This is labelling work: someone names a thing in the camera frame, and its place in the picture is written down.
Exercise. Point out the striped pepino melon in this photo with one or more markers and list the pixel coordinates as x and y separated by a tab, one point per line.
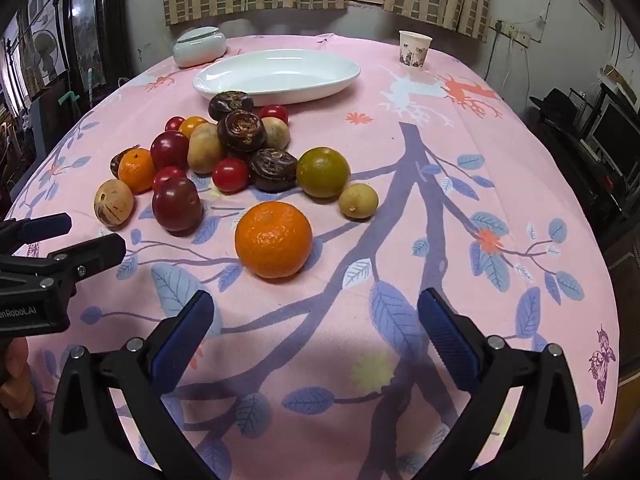
113	203

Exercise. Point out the computer monitor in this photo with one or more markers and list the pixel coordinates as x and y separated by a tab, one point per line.
615	137

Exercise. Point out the standing fan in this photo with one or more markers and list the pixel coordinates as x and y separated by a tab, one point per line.
46	54

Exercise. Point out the dark water chestnut top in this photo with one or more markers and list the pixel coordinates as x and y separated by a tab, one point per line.
226	102

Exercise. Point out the dark water chestnut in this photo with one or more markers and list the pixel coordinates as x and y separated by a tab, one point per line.
226	102
242	132
117	159
273	170

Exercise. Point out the patterned paper cup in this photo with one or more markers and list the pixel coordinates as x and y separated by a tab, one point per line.
413	48

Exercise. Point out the orange-yellow tomato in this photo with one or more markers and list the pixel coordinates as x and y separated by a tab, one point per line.
188	126

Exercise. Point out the dark red plum back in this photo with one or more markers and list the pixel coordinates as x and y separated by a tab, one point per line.
170	149

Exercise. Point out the dark wooden cabinet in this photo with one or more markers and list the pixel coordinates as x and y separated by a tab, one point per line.
97	48

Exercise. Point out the dark water chestnut front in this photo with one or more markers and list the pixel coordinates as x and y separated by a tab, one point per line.
273	170

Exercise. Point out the wall power outlet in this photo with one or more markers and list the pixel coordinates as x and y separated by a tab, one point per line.
512	32

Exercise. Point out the large orange mandarin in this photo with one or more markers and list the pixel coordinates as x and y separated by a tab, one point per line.
273	240

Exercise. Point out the small yellow-green lime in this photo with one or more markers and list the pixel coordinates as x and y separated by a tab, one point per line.
358	201

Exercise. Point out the tan round fruit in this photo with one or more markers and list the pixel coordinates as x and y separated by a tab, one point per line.
278	134

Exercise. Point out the person's left hand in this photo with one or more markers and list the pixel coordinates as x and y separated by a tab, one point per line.
17	393

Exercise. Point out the white oval plate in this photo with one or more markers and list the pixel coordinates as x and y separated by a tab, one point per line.
279	76

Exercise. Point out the white lidded ceramic jar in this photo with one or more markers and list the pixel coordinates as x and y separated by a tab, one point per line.
198	46

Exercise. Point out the dark red plum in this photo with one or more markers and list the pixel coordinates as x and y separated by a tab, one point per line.
170	149
176	205

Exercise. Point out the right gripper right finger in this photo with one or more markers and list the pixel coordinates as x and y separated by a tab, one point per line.
544	440

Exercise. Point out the small orange mandarin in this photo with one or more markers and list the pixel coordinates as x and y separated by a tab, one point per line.
136	170

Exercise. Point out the red cherry tomato back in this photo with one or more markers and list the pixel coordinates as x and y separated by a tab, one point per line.
274	111

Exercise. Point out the dark red plum front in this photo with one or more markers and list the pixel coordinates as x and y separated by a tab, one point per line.
176	205

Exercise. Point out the tan potato-like fruit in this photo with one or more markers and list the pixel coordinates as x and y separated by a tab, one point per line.
205	149

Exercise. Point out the green-yellow citrus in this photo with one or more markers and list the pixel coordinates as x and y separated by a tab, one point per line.
322	172

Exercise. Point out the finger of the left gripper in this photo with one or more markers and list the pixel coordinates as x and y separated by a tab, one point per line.
87	259
16	233

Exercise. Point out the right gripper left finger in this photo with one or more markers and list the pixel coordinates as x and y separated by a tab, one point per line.
87	439

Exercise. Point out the pink floral tablecloth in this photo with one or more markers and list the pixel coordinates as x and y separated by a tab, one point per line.
329	375

